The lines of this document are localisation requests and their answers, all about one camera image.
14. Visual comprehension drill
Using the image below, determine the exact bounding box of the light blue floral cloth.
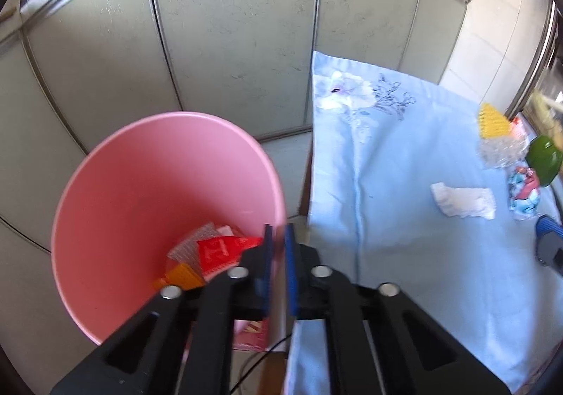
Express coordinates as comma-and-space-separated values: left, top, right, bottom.
281, 50, 563, 395

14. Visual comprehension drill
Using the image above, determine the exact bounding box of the long red box white print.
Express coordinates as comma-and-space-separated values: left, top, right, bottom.
196, 234, 265, 282

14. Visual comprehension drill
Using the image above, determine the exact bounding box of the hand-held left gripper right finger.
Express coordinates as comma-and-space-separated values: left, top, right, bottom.
284, 223, 513, 395

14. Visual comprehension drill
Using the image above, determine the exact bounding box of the thin black floor cable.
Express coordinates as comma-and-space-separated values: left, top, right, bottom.
226, 333, 293, 395

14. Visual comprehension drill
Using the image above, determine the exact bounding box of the pink dotted plastic wrapper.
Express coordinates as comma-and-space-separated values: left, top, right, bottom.
167, 223, 217, 273

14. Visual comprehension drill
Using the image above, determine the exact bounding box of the grey kitchen counter cabinet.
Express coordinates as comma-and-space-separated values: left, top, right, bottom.
0, 0, 476, 378

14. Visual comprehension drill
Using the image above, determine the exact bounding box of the silver scouring cloth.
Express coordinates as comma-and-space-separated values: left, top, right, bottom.
479, 133, 529, 169

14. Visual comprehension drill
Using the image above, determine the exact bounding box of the white tissue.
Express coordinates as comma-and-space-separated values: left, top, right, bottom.
431, 181, 497, 220

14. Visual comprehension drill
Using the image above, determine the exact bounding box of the pink plastic bucket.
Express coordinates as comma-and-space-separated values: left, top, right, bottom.
50, 111, 289, 347

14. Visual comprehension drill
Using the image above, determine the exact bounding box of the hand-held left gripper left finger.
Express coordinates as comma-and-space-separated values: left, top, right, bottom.
50, 224, 274, 395

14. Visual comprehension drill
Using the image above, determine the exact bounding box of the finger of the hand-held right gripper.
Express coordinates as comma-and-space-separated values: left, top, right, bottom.
535, 215, 563, 277

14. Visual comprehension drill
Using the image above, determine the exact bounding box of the colourful blue red wrapper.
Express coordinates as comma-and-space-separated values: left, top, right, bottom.
506, 164, 542, 220

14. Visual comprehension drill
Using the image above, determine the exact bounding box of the metal storage rack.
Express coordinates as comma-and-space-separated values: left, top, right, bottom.
506, 0, 563, 123

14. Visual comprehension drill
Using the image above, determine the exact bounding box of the green bell pepper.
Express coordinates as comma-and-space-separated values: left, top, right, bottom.
525, 135, 561, 187

